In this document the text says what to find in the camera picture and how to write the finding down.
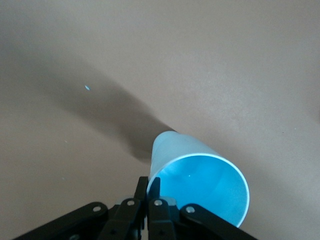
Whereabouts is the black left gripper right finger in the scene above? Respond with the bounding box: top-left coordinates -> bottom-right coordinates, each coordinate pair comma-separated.
147,176 -> 259,240

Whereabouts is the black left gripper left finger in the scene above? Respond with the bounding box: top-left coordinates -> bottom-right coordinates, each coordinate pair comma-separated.
12,176 -> 149,240

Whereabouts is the brown table mat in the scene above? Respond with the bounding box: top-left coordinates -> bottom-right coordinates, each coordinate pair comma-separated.
0,0 -> 320,240

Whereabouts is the blue plastic cup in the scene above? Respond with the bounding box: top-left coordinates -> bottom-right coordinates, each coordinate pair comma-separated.
147,130 -> 251,229

